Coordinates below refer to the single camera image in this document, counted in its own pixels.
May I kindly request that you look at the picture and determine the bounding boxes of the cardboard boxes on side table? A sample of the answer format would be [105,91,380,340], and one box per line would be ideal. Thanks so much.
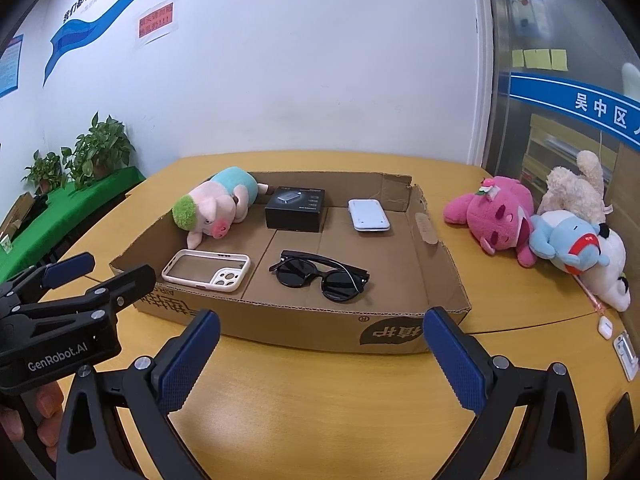
[1,192,36,240]

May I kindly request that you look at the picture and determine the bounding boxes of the white dog plush toy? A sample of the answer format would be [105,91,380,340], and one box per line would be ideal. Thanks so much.
[575,223,631,313]

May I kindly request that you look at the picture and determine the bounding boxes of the white clear phone case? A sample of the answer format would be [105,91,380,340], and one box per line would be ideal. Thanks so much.
[160,249,250,292]

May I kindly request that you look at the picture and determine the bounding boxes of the brown cardboard tray box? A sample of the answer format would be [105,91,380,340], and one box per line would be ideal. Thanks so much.
[111,171,471,354]

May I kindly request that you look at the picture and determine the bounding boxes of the green covered side table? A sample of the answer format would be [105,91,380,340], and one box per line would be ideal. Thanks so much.
[1,167,144,281]

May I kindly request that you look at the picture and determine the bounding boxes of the blue framed wall poster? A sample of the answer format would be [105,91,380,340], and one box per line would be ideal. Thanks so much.
[0,35,24,96]

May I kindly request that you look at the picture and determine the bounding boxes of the white power bank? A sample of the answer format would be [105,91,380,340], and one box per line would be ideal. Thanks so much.
[347,198,390,232]

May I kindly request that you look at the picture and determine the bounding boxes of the small potted green plant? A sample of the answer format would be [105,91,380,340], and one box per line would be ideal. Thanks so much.
[23,150,67,195]

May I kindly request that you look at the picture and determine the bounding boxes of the person's left hand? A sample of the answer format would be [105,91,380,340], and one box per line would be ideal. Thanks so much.
[0,381,66,463]

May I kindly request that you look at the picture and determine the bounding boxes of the large potted green plant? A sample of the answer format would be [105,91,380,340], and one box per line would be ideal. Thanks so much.
[61,113,134,190]

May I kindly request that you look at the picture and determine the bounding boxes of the yellow sticky notes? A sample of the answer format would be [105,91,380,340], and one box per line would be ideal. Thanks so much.
[512,49,568,72]

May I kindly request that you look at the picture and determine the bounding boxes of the white earbuds case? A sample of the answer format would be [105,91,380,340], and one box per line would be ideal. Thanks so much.
[598,315,614,340]

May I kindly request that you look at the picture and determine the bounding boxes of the pink pig plush toy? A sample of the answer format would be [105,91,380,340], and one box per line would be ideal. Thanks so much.
[171,167,269,249]

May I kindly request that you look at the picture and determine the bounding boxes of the black charger box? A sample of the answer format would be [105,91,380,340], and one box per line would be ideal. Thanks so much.
[265,186,324,233]

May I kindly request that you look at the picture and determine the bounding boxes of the white rectangular card tag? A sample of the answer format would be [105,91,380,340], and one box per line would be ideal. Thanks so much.
[613,330,639,382]

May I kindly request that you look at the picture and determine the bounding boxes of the beige teddy plush toy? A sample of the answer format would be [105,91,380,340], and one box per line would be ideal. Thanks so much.
[537,150,613,224]

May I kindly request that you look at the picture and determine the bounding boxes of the red wall notice sign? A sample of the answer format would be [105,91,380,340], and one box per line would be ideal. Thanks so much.
[137,1,178,46]

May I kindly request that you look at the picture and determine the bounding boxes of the black sunglasses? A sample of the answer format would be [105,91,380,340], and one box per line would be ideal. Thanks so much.
[269,250,370,304]

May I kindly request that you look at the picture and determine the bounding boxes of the pink bear plush toy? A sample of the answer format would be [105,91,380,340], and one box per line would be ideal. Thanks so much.
[442,176,537,268]

